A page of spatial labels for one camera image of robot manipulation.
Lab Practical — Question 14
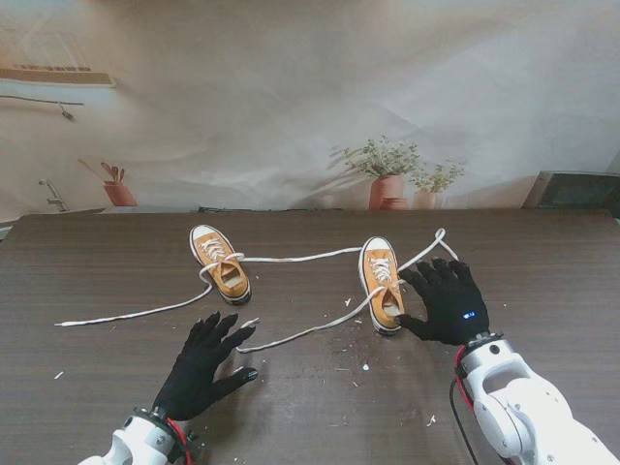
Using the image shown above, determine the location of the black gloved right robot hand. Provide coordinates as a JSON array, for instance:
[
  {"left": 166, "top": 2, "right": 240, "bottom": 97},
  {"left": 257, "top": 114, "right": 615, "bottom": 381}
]
[{"left": 395, "top": 258, "right": 489, "bottom": 347}]

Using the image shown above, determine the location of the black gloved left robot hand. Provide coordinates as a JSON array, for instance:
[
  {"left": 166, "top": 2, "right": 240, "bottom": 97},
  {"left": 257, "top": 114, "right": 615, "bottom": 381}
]
[{"left": 152, "top": 311, "right": 260, "bottom": 421}]

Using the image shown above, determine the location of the white shoelace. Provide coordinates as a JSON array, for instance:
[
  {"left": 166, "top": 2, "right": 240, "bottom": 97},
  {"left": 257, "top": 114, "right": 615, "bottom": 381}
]
[
  {"left": 234, "top": 227, "right": 460, "bottom": 353},
  {"left": 53, "top": 236, "right": 364, "bottom": 327}
]

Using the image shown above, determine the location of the printed kitchen backdrop cloth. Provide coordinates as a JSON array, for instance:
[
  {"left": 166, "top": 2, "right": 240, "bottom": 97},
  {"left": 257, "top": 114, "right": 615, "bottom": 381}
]
[{"left": 0, "top": 0, "right": 620, "bottom": 214}]

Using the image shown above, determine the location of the red left wrist cable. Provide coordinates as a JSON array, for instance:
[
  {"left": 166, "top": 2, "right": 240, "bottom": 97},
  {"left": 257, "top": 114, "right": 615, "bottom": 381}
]
[{"left": 167, "top": 418, "right": 194, "bottom": 465}]

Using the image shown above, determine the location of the red wrist cable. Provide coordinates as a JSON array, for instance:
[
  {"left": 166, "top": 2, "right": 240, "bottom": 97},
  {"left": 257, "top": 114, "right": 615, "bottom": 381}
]
[
  {"left": 454, "top": 348, "right": 475, "bottom": 409},
  {"left": 167, "top": 418, "right": 194, "bottom": 465}
]

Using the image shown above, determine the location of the red right wrist cable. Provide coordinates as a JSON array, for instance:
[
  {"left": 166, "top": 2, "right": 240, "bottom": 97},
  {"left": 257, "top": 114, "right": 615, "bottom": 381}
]
[{"left": 454, "top": 348, "right": 475, "bottom": 409}]

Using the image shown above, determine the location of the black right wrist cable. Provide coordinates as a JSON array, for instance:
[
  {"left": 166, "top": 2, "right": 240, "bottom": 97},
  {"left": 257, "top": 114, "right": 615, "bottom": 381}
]
[{"left": 449, "top": 377, "right": 481, "bottom": 465}]

